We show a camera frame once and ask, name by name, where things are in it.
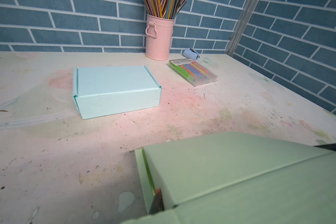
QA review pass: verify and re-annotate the coloured pencils bundle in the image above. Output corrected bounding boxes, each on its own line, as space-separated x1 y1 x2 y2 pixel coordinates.
143 0 187 20

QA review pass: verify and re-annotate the light green paper box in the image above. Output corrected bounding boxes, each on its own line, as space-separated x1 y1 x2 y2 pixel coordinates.
129 132 336 224

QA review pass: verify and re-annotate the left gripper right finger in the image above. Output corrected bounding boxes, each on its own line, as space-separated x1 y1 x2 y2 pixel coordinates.
315 143 336 151

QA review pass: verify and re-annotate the light blue paper box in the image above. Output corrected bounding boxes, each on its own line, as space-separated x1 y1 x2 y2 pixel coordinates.
73 66 162 119

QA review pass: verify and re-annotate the pack of coloured markers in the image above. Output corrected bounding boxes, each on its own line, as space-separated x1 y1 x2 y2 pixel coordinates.
168 59 217 87

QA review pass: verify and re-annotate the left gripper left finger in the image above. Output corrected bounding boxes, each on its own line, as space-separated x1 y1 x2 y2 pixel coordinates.
149 189 164 215

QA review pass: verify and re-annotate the pink pencil cup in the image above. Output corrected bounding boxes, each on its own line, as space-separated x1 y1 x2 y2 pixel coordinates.
145 15 175 61

